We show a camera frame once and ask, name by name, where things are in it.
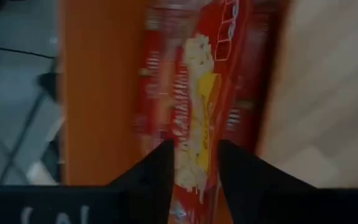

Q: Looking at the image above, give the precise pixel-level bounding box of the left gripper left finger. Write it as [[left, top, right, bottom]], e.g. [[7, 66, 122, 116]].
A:
[[109, 139, 175, 224]]

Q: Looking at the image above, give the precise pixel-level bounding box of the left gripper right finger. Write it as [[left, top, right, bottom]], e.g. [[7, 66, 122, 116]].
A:
[[217, 139, 320, 224]]

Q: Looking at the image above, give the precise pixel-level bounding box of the red popcorn bag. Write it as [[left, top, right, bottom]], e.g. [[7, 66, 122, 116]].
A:
[[165, 0, 255, 224], [131, 0, 186, 144]]

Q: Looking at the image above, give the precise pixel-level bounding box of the orange plastic basket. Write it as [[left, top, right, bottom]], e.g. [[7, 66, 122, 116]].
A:
[[58, 0, 292, 224]]

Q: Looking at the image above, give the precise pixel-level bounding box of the long black floor cable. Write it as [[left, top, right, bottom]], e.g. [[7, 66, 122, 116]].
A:
[[0, 44, 56, 60]]

